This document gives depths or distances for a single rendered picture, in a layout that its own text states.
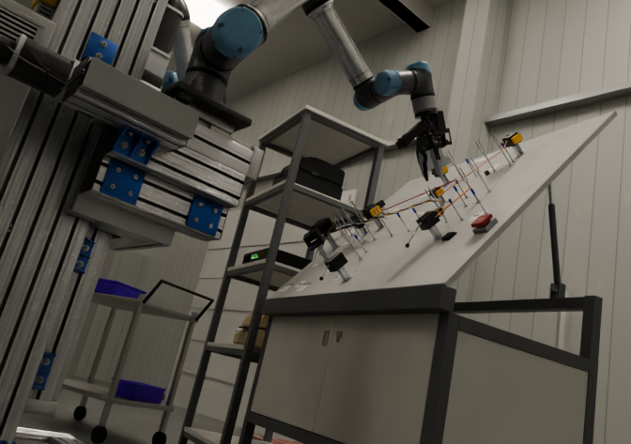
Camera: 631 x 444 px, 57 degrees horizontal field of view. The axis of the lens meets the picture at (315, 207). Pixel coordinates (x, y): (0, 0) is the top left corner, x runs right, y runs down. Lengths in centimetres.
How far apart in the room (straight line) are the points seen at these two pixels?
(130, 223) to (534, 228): 408
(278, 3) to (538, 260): 384
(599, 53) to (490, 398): 436
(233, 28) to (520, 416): 128
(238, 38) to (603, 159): 403
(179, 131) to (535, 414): 123
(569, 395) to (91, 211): 143
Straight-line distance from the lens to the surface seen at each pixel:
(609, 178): 508
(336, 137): 316
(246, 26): 154
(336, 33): 189
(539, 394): 185
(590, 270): 487
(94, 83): 132
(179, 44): 229
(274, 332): 253
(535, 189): 193
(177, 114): 138
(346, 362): 197
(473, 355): 167
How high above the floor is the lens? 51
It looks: 18 degrees up
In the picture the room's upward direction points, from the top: 13 degrees clockwise
